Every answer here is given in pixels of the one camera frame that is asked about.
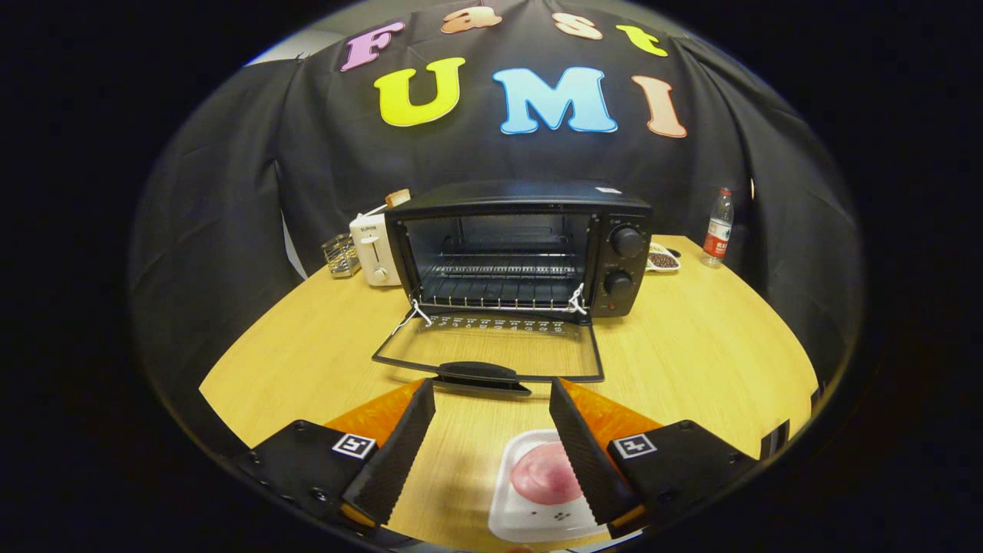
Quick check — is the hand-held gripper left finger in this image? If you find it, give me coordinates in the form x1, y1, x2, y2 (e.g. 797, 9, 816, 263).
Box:
234, 378, 436, 531

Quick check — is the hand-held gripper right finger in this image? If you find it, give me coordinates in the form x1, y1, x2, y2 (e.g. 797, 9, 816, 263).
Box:
549, 376, 761, 538

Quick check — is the pink ham slice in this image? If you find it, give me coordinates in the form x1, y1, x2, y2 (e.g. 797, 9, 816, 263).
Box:
509, 442, 584, 505

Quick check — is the white food tray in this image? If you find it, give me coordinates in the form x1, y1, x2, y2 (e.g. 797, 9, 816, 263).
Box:
488, 429, 615, 543

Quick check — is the black toaster oven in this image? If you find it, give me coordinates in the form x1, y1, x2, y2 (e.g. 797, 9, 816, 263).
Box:
372, 180, 654, 398

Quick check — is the white bread toaster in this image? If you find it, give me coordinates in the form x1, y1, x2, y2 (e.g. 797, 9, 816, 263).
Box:
349, 213, 402, 287

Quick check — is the red label water bottle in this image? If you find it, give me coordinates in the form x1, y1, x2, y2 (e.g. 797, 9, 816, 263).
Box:
700, 188, 734, 269

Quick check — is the wire mesh holder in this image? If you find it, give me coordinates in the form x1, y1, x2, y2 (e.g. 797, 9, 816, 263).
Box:
321, 233, 362, 278

